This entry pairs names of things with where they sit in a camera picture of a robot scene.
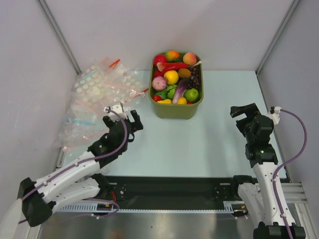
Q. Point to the brown toy kiwi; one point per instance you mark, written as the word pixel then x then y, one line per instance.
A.
pixel 184 73

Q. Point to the clear zip top bag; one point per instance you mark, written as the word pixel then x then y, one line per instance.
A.
pixel 125 86

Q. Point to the red toy apple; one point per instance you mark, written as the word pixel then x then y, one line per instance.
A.
pixel 160 58

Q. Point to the red toy tomato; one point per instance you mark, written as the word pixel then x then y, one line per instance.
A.
pixel 157 98

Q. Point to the yellow toy banana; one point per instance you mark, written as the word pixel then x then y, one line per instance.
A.
pixel 166 101

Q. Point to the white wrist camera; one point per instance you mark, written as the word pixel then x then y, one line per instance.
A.
pixel 115 109
pixel 274 114

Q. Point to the purple toy eggplant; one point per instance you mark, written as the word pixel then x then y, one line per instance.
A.
pixel 181 88

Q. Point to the toy watermelon slice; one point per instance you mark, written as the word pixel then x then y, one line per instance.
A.
pixel 161 66

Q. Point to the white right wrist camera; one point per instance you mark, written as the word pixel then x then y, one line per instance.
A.
pixel 274 114

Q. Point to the green toy watermelon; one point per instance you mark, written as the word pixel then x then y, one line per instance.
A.
pixel 170 91

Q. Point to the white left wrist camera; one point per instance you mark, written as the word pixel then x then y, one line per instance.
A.
pixel 115 109

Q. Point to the right aluminium corner post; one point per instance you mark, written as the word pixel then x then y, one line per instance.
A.
pixel 283 25

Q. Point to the aluminium frame rail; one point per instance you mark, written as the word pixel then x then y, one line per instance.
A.
pixel 294 193

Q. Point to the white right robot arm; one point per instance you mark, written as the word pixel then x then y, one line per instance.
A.
pixel 265 199

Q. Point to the white slotted cable duct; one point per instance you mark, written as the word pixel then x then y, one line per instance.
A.
pixel 104 207

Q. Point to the pink toy onion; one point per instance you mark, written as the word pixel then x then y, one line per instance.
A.
pixel 159 83

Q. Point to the orange green toy mango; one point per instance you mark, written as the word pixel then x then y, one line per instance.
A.
pixel 171 55

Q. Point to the yellow toy lemon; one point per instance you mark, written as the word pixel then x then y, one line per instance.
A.
pixel 182 101

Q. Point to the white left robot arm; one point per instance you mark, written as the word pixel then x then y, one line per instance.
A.
pixel 80 179

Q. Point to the peach toy fruit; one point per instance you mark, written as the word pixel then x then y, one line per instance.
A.
pixel 189 58

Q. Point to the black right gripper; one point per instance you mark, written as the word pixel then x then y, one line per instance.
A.
pixel 243 117

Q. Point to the green toy apple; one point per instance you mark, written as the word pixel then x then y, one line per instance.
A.
pixel 191 95

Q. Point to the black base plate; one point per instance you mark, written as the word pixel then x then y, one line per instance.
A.
pixel 176 192

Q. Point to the dotted clear zip bag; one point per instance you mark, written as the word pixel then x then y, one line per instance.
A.
pixel 90 83

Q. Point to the aluminium corner post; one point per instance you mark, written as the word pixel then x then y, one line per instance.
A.
pixel 283 25
pixel 44 7

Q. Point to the left aluminium corner post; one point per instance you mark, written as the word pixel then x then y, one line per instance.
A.
pixel 44 7

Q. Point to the dark purple toy grapes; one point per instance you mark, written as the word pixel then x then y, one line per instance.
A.
pixel 193 79

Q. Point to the pile of clear zip bags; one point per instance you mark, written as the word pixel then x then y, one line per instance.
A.
pixel 82 123

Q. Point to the red toy chili pepper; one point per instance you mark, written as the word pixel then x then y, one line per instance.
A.
pixel 174 66

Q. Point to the olive green plastic bin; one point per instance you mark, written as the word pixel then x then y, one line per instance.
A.
pixel 176 111

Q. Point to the yellow toy apple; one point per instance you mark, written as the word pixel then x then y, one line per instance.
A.
pixel 171 77

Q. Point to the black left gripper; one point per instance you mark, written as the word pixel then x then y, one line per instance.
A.
pixel 138 125

